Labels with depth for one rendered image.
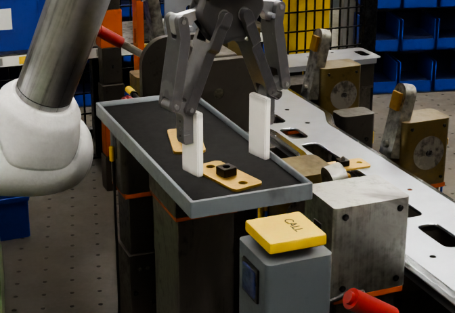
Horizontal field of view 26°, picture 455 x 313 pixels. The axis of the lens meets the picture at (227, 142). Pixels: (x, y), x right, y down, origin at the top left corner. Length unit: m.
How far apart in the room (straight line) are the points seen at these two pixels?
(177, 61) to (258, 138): 0.15
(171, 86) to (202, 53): 0.05
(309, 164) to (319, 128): 0.40
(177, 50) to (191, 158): 0.12
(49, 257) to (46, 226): 0.15
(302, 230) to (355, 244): 0.22
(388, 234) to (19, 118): 0.78
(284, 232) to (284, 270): 0.04
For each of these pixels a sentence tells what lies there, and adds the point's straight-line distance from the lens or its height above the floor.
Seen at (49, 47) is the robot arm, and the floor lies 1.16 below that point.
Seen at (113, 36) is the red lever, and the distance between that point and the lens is 1.84.
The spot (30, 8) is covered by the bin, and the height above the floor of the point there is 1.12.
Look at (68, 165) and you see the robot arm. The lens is 1.80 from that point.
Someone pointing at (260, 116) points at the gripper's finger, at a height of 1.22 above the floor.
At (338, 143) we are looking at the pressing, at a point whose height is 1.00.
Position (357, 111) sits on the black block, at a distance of 1.87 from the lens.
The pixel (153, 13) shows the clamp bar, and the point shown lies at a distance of 1.85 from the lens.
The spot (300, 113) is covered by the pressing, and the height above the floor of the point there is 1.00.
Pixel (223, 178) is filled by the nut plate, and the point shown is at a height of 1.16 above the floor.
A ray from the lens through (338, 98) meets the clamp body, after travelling 1.97.
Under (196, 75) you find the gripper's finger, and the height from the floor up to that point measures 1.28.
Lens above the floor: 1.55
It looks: 19 degrees down
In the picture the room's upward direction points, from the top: straight up
